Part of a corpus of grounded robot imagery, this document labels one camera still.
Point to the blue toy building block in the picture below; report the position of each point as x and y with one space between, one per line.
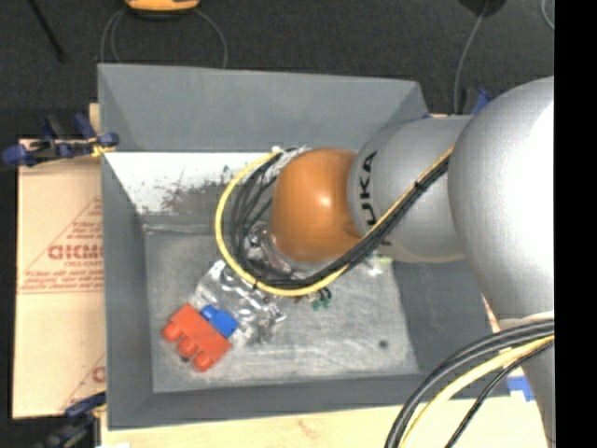
222 321

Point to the orange-red toy building block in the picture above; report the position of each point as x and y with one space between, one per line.
201 337

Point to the grey metal bin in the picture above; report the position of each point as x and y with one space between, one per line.
326 343

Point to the brown cardboard board, red print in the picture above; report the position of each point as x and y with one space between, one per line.
56 334

